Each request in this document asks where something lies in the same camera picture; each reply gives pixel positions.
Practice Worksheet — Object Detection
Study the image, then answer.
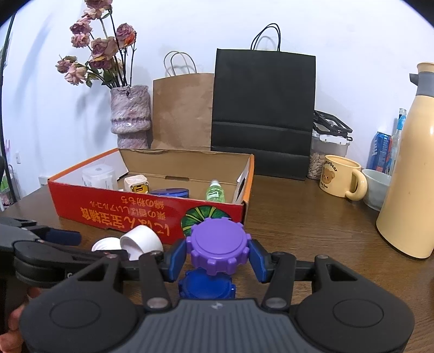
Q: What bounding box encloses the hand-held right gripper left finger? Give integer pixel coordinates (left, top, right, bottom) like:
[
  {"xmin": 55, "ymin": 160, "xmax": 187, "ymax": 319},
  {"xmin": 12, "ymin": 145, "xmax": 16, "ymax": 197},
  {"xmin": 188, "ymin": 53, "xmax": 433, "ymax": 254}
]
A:
[{"xmin": 76, "ymin": 239, "xmax": 188, "ymax": 312}]

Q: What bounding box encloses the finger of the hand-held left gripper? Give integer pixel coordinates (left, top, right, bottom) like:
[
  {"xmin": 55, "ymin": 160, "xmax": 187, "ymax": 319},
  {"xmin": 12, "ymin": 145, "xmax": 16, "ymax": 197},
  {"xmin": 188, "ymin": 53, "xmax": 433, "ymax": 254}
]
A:
[
  {"xmin": 0, "ymin": 217, "xmax": 82, "ymax": 245},
  {"xmin": 13, "ymin": 239, "xmax": 131, "ymax": 289}
]

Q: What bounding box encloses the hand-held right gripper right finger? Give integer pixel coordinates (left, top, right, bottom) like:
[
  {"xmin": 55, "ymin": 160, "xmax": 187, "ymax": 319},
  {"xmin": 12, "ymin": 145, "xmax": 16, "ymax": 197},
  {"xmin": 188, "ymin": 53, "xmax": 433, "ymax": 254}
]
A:
[{"xmin": 247, "ymin": 239, "xmax": 360, "ymax": 312}]

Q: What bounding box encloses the white cup-shaped cap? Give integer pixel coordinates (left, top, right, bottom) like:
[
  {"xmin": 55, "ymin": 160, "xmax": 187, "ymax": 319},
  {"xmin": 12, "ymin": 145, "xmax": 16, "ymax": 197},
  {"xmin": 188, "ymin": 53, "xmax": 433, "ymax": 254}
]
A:
[{"xmin": 120, "ymin": 226, "xmax": 164, "ymax": 261}]

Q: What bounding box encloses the blue gear-shaped lid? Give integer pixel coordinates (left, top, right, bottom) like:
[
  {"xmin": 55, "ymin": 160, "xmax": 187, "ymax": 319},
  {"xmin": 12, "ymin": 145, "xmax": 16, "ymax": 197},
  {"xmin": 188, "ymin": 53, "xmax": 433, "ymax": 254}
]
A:
[{"xmin": 178, "ymin": 270, "xmax": 236, "ymax": 300}]

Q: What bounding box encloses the white ribbed ring lid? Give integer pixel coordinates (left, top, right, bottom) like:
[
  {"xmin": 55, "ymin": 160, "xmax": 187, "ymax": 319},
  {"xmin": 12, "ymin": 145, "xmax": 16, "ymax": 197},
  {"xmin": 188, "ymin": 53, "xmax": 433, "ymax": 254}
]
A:
[{"xmin": 91, "ymin": 238, "xmax": 122, "ymax": 252}]

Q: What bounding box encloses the purple gear-shaped lid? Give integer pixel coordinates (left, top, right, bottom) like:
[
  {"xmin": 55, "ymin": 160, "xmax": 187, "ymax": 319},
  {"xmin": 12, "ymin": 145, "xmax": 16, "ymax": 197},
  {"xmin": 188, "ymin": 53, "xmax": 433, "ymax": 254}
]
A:
[{"xmin": 186, "ymin": 218, "xmax": 251, "ymax": 276}]

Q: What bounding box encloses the red orange cardboard box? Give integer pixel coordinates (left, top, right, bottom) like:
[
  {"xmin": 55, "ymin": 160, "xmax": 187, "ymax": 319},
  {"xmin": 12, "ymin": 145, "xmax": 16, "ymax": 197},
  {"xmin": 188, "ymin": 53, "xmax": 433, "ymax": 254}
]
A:
[{"xmin": 47, "ymin": 148, "xmax": 255, "ymax": 245}]

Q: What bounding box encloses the dark blue round lid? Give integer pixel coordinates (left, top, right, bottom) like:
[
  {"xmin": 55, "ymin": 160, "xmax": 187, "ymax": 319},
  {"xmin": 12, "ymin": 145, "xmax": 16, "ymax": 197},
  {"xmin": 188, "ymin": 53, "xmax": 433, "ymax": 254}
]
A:
[{"xmin": 150, "ymin": 188, "xmax": 190, "ymax": 197}]

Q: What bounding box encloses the white cylindrical jar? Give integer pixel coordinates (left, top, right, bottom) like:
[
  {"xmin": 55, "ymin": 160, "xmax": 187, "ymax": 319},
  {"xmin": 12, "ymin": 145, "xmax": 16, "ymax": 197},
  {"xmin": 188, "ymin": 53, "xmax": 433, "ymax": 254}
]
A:
[{"xmin": 82, "ymin": 165, "xmax": 116, "ymax": 190}]

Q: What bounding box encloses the small green bottle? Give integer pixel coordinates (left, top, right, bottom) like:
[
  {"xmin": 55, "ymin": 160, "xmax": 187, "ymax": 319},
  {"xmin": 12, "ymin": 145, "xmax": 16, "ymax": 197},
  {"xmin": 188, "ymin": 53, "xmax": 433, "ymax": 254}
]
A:
[{"xmin": 205, "ymin": 180, "xmax": 224, "ymax": 203}]

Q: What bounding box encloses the person's left hand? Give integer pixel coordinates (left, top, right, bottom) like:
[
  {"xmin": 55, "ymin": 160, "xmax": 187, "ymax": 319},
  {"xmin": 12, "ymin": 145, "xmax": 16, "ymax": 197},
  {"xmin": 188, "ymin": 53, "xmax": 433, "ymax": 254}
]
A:
[{"xmin": 0, "ymin": 287, "xmax": 44, "ymax": 353}]

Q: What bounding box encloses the white cube charger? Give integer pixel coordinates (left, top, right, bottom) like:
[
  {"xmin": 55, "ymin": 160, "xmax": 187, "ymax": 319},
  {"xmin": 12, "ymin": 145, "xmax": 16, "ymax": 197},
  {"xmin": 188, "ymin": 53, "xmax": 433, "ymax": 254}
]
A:
[{"xmin": 124, "ymin": 174, "xmax": 151, "ymax": 194}]

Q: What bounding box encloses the yellow bear mug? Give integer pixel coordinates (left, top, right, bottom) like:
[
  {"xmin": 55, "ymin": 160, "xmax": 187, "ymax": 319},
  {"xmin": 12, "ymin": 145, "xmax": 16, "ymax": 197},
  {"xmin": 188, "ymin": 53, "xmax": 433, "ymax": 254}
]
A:
[{"xmin": 319, "ymin": 154, "xmax": 368, "ymax": 201}]

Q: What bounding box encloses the clear seed jar black lid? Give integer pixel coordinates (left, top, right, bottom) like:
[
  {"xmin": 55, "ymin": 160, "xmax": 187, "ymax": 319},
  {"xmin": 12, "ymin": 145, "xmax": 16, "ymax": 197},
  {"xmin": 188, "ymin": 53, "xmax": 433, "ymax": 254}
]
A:
[{"xmin": 307, "ymin": 110, "xmax": 353, "ymax": 180}]

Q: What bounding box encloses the grey mug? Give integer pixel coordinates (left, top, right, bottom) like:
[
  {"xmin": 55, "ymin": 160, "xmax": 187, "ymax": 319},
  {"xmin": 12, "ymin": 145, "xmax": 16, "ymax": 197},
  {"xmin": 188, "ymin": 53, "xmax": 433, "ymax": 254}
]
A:
[{"xmin": 362, "ymin": 169, "xmax": 392, "ymax": 212}]

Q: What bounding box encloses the mottled purple ceramic vase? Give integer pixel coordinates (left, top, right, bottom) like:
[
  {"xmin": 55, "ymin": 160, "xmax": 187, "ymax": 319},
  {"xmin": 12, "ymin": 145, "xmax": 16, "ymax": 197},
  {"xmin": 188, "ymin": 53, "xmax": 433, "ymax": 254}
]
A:
[{"xmin": 110, "ymin": 85, "xmax": 152, "ymax": 149}]

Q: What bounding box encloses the brown paper bag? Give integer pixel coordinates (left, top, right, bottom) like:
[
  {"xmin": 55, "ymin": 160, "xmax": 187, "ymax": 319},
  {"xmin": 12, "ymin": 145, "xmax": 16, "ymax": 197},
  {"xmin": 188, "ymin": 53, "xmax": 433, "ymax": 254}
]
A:
[{"xmin": 151, "ymin": 51, "xmax": 215, "ymax": 150}]

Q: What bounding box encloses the black paper bag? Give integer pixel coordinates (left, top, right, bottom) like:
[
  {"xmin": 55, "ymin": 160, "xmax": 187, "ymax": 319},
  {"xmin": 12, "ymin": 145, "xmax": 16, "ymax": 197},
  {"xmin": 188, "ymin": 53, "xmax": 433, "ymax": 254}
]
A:
[{"xmin": 210, "ymin": 23, "xmax": 317, "ymax": 180}]

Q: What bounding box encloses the blue drink can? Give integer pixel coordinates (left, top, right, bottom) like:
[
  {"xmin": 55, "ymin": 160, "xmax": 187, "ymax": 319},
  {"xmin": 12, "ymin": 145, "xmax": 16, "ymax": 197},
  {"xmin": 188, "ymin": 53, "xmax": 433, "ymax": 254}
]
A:
[{"xmin": 366, "ymin": 131, "xmax": 393, "ymax": 172}]

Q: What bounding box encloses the cream thermos jug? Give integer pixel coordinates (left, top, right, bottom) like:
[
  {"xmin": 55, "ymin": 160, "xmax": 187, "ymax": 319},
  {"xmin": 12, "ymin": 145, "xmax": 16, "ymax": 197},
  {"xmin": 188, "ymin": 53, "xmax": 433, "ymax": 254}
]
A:
[{"xmin": 376, "ymin": 62, "xmax": 434, "ymax": 259}]

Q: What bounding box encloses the clear glass bottle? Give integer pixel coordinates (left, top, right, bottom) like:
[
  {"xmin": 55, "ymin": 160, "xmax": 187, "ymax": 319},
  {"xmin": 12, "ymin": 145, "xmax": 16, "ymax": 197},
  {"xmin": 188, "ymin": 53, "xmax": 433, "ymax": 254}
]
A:
[{"xmin": 390, "ymin": 108, "xmax": 407, "ymax": 175}]

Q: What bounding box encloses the dried rose bouquet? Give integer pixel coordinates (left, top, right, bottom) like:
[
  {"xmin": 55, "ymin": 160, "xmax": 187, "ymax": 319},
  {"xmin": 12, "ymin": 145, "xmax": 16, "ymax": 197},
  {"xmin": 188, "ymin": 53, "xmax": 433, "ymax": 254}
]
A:
[{"xmin": 55, "ymin": 0, "xmax": 138, "ymax": 90}]

